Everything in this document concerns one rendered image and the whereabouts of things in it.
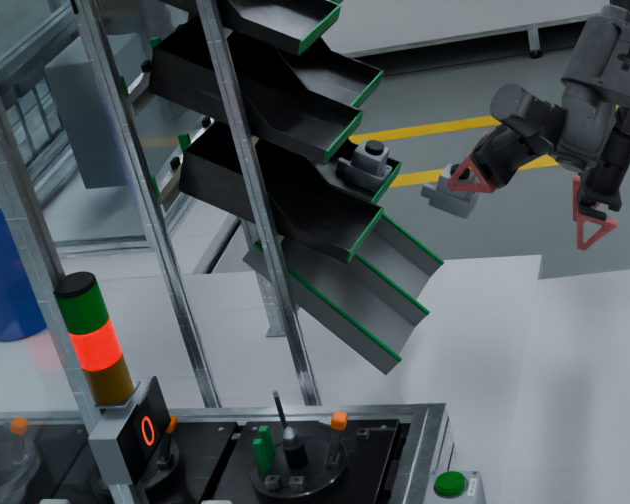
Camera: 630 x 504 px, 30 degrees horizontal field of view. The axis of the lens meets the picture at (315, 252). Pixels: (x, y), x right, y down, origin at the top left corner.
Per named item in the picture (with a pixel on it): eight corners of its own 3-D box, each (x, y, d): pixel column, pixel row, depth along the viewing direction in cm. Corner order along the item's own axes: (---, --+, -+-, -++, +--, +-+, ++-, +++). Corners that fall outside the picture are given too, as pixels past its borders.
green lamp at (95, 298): (116, 310, 136) (103, 274, 134) (99, 334, 132) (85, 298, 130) (77, 311, 138) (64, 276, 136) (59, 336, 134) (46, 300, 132)
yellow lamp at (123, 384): (140, 379, 141) (128, 346, 139) (124, 405, 137) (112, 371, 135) (103, 380, 143) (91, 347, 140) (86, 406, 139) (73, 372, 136)
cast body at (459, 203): (475, 206, 185) (485, 169, 181) (465, 220, 182) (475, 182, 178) (426, 187, 187) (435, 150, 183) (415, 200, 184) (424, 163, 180)
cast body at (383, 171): (389, 181, 189) (399, 146, 185) (379, 195, 186) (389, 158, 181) (341, 162, 191) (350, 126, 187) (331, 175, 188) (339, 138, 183)
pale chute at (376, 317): (415, 327, 188) (430, 311, 186) (385, 376, 179) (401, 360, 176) (278, 217, 188) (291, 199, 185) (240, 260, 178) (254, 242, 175)
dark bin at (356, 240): (380, 219, 180) (391, 181, 175) (347, 265, 170) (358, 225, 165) (218, 151, 186) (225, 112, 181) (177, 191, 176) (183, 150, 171)
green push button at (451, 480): (469, 481, 159) (466, 470, 158) (464, 501, 156) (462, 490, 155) (439, 481, 161) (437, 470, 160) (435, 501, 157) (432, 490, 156)
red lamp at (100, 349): (128, 345, 139) (116, 310, 136) (112, 370, 135) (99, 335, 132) (90, 346, 140) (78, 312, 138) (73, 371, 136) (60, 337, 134)
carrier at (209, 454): (240, 431, 181) (220, 365, 175) (188, 544, 161) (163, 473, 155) (100, 433, 188) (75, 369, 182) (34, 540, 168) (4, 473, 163)
